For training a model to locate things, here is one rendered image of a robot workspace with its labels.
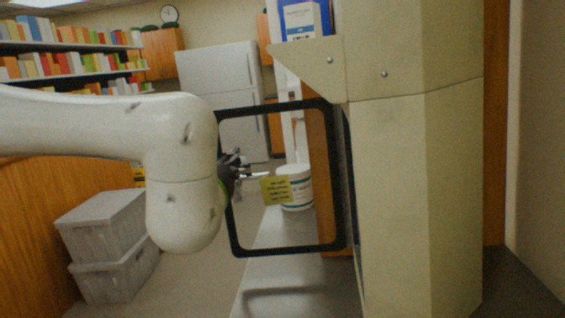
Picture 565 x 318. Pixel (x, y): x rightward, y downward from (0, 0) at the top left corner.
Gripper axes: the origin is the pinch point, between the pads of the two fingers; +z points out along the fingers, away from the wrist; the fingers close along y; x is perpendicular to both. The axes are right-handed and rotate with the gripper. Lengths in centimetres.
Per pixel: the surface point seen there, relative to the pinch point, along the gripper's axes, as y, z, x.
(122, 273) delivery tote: 124, 127, 104
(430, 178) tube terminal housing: -37.6, -26.5, 0.4
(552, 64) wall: -69, -1, -13
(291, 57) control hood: -18.1, -27.1, -20.7
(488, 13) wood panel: -61, 10, -25
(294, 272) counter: -10.1, 2.8, 34.0
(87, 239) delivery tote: 142, 126, 77
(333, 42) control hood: -24.5, -27.1, -22.0
